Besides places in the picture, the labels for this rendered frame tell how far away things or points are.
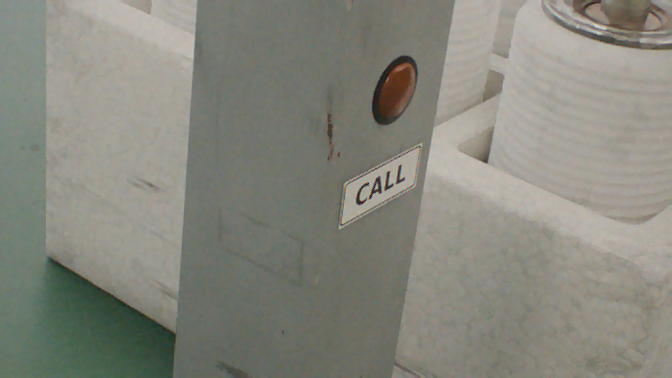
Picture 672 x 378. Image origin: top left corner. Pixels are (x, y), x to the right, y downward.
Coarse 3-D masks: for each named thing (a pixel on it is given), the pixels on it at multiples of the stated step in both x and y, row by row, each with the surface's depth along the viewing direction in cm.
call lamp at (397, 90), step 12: (396, 72) 46; (408, 72) 47; (384, 84) 46; (396, 84) 46; (408, 84) 47; (384, 96) 46; (396, 96) 47; (408, 96) 47; (384, 108) 46; (396, 108) 47
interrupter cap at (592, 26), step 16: (544, 0) 59; (560, 0) 60; (576, 0) 60; (592, 0) 61; (656, 0) 61; (560, 16) 57; (576, 16) 58; (592, 16) 59; (656, 16) 60; (576, 32) 57; (592, 32) 56; (608, 32) 57; (624, 32) 57; (640, 32) 57; (656, 32) 57; (640, 48) 56; (656, 48) 56
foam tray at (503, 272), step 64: (64, 0) 72; (128, 0) 75; (64, 64) 74; (128, 64) 70; (192, 64) 67; (64, 128) 76; (128, 128) 72; (448, 128) 63; (64, 192) 78; (128, 192) 74; (448, 192) 59; (512, 192) 58; (64, 256) 80; (128, 256) 76; (448, 256) 61; (512, 256) 58; (576, 256) 56; (640, 256) 55; (448, 320) 62; (512, 320) 59; (576, 320) 57; (640, 320) 55
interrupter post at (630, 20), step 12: (612, 0) 58; (624, 0) 58; (636, 0) 58; (648, 0) 58; (600, 12) 59; (612, 12) 58; (624, 12) 58; (636, 12) 58; (624, 24) 58; (636, 24) 59
